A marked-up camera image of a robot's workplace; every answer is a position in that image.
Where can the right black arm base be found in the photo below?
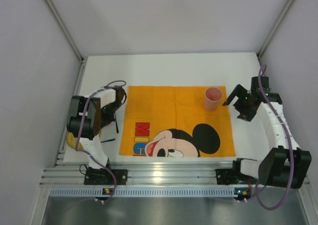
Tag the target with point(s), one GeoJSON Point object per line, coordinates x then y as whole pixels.
{"type": "Point", "coordinates": [230, 177]}

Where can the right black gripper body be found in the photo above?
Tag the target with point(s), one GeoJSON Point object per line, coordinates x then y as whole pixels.
{"type": "Point", "coordinates": [241, 103]}

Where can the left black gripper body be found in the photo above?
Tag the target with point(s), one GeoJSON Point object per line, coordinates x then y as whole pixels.
{"type": "Point", "coordinates": [113, 118]}

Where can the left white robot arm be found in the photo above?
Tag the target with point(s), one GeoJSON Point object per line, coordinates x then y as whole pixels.
{"type": "Point", "coordinates": [87, 115]}

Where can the orange cartoon mouse cloth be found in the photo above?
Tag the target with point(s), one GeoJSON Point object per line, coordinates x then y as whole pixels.
{"type": "Point", "coordinates": [166, 121]}

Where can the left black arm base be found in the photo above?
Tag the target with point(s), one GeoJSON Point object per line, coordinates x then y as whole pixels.
{"type": "Point", "coordinates": [102, 177]}

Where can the slotted grey cable duct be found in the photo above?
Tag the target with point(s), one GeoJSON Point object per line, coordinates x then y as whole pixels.
{"type": "Point", "coordinates": [170, 192]}

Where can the round woven bamboo plate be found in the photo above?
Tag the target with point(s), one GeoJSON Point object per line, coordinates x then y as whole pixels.
{"type": "Point", "coordinates": [71, 142]}

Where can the blue metallic spoon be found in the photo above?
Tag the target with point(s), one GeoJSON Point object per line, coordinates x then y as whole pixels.
{"type": "Point", "coordinates": [116, 124]}

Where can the aluminium rail frame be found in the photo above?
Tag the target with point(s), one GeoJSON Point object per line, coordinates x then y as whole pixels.
{"type": "Point", "coordinates": [141, 174]}

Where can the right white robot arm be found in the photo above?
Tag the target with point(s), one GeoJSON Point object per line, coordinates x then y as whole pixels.
{"type": "Point", "coordinates": [285, 156]}

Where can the pink plastic cup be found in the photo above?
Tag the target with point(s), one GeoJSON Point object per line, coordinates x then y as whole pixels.
{"type": "Point", "coordinates": [213, 96]}

